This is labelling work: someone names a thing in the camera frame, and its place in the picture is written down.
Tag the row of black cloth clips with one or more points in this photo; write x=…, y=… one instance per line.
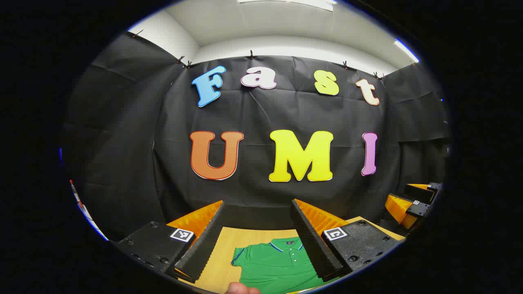
x=251, y=54

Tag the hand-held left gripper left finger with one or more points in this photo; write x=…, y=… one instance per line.
x=204, y=245

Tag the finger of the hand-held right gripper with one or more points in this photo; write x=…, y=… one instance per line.
x=419, y=195
x=416, y=209

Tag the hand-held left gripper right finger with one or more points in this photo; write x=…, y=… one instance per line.
x=314, y=245

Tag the ceiling light panel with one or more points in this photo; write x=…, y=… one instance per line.
x=406, y=51
x=294, y=3

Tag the black backdrop cloth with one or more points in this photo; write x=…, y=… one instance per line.
x=257, y=112

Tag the green T-shirt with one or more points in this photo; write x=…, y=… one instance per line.
x=273, y=265

